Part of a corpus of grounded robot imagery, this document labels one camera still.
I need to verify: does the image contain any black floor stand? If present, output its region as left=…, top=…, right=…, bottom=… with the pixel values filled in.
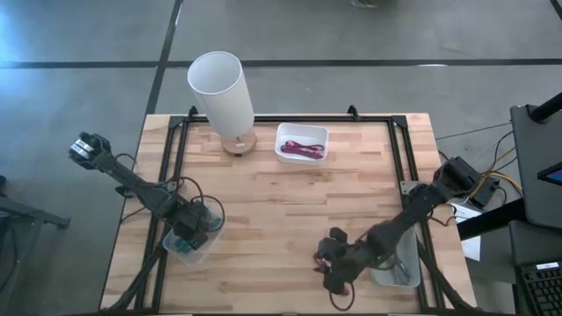
left=0, top=174, right=72, bottom=308

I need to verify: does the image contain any yellow cable bundle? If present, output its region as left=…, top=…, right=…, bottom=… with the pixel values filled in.
left=477, top=130, right=524, bottom=197

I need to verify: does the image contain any black power adapter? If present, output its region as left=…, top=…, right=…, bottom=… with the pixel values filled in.
left=471, top=176, right=502, bottom=208

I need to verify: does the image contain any black laptop keyboard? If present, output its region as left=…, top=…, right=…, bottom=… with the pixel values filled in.
left=513, top=259, right=562, bottom=316

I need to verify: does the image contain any black and white braided cable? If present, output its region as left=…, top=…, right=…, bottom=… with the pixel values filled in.
left=385, top=257, right=413, bottom=285

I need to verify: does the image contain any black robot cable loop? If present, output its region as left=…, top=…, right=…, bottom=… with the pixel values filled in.
left=328, top=290, right=356, bottom=313
left=169, top=175, right=227, bottom=233

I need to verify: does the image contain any white paper sheet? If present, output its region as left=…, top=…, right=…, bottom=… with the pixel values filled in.
left=446, top=200, right=483, bottom=262

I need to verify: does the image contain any teal braided USB cable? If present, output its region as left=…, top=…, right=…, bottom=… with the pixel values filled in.
left=174, top=213, right=223, bottom=255

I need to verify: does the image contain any black aluminium table frame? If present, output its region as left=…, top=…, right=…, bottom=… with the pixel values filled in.
left=99, top=104, right=480, bottom=315

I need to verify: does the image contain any white plastic bin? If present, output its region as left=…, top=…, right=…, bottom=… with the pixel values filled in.
left=274, top=122, right=330, bottom=167

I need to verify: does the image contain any black support beam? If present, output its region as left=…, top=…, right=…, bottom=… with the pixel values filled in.
left=456, top=197, right=528, bottom=241

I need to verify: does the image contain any white lamp with wooden base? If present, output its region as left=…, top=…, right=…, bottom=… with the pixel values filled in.
left=186, top=50, right=258, bottom=158

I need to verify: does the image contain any clear plastic bin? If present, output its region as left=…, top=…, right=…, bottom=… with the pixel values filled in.
left=368, top=226, right=422, bottom=289
left=162, top=205, right=227, bottom=267

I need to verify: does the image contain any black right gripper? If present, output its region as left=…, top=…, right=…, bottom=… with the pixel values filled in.
left=313, top=239, right=375, bottom=296

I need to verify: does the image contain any black side desk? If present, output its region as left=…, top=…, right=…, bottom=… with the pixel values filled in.
left=508, top=91, right=562, bottom=230

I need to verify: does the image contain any tablet with blue screen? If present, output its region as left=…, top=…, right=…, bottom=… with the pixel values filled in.
left=537, top=161, right=562, bottom=188

